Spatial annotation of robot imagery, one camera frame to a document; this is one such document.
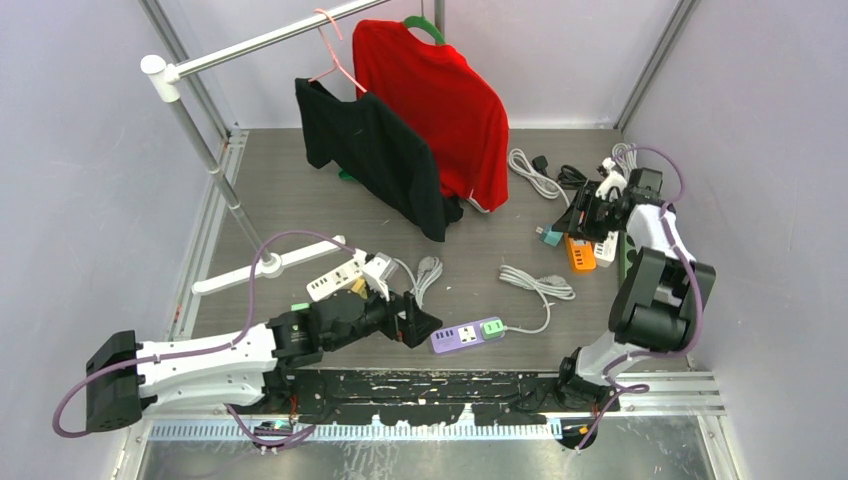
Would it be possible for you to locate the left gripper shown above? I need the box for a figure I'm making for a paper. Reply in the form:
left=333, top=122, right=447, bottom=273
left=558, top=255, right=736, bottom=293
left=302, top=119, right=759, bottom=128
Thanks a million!
left=325, top=278, right=441, bottom=352

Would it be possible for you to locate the teal plug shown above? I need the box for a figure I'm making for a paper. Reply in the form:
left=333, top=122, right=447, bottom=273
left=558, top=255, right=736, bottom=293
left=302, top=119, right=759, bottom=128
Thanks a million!
left=535, top=226, right=564, bottom=247

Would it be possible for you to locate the orange power strip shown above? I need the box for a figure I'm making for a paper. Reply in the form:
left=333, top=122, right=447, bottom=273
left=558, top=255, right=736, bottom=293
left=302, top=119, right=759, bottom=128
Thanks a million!
left=565, top=235, right=597, bottom=274

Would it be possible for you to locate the purple power strip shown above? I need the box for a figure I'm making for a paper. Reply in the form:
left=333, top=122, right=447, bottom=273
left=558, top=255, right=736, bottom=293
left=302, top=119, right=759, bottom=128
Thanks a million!
left=430, top=317, right=505, bottom=355

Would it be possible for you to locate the yellow plug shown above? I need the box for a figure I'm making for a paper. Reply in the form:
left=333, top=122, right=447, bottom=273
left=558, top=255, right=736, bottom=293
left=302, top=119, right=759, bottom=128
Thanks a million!
left=350, top=278, right=368, bottom=299

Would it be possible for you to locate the white power strip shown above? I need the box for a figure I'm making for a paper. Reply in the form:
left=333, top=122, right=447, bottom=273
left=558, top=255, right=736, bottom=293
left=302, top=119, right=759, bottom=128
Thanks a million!
left=306, top=258, right=365, bottom=302
left=593, top=231, right=619, bottom=268

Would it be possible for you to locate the green power strip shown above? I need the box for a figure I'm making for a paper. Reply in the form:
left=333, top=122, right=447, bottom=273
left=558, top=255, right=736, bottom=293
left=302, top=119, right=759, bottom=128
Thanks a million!
left=618, top=243, right=631, bottom=284

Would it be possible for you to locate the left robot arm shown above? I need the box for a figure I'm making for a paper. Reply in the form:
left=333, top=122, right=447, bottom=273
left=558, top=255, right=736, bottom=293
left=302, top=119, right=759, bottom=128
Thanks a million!
left=85, top=291, right=443, bottom=433

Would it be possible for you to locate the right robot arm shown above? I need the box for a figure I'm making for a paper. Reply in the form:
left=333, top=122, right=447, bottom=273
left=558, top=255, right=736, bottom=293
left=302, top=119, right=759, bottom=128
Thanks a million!
left=554, top=168, right=716, bottom=411

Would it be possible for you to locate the black garment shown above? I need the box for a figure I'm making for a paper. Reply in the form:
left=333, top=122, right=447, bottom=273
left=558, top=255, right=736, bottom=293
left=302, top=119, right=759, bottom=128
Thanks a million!
left=294, top=78, right=464, bottom=243

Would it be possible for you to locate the red sweater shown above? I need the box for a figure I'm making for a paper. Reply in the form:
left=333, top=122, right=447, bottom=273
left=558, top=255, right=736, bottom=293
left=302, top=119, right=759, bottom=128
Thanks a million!
left=352, top=19, right=509, bottom=212

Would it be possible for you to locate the green hanger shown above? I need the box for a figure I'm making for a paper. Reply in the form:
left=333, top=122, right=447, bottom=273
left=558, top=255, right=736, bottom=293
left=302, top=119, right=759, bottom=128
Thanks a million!
left=402, top=15, right=447, bottom=45

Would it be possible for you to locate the pink hanger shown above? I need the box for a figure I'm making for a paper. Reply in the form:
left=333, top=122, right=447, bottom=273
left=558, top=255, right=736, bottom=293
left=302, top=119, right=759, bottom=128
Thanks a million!
left=309, top=8, right=367, bottom=94

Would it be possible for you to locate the metal clothes rack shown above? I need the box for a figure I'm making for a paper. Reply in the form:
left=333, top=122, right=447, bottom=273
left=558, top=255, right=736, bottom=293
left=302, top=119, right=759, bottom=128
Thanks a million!
left=139, top=0, right=392, bottom=297

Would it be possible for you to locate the black coiled cable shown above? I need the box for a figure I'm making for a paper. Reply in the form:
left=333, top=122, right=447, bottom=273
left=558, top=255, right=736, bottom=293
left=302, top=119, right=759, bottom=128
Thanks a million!
left=531, top=155, right=598, bottom=193

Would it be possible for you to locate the white coiled cable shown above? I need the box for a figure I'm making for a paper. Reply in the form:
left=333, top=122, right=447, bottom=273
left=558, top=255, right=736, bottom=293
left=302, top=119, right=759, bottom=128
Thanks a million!
left=390, top=142, right=641, bottom=336

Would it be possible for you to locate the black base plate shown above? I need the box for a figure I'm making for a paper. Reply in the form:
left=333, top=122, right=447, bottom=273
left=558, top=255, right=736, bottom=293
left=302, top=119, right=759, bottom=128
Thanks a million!
left=236, top=369, right=601, bottom=427

